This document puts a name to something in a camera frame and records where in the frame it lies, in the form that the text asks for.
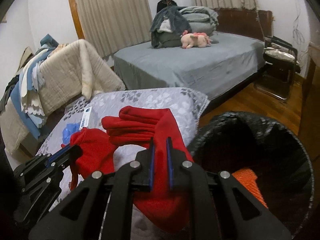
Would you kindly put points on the blue plastic bag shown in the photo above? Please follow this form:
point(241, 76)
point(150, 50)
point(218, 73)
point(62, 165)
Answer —
point(68, 131)

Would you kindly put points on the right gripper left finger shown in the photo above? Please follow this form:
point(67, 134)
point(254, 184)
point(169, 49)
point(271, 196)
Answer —
point(101, 206)

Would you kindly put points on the pink plush pig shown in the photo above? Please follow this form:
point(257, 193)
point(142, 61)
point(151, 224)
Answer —
point(190, 40)

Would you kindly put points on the dark wooden headboard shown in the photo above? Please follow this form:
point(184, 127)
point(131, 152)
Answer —
point(245, 22)

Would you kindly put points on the wooden coat rack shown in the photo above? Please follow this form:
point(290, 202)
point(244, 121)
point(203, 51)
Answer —
point(165, 3)

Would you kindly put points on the blue white scalloped blanket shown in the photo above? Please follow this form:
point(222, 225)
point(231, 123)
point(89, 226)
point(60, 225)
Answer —
point(23, 89)

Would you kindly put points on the white blue cardboard box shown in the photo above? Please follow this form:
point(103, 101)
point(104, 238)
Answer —
point(86, 118)

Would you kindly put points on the red cloth gloves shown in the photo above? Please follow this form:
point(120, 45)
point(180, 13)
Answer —
point(169, 211)

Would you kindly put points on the left beige curtain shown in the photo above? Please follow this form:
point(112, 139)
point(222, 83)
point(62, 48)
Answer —
point(111, 25)

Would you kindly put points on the pile of grey blankets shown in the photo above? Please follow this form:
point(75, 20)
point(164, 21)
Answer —
point(201, 19)

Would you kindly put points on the black trash bag bin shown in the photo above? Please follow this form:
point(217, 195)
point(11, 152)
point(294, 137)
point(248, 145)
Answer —
point(236, 140)

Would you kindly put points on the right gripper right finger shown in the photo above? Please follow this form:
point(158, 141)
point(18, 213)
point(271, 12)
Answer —
point(219, 206)

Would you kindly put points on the dark grey fleece jacket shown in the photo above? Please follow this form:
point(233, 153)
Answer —
point(168, 20)

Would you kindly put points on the grey bed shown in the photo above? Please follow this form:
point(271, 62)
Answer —
point(213, 70)

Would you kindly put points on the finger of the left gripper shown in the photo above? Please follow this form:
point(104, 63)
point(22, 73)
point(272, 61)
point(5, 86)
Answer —
point(60, 154)

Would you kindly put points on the red plastic bag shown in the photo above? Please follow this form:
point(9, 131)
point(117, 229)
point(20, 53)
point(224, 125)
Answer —
point(247, 178)

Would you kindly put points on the black folding chair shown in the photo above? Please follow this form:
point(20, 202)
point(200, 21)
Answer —
point(277, 75)

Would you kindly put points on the beige quilted blanket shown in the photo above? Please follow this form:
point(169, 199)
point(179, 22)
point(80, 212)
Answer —
point(75, 69)

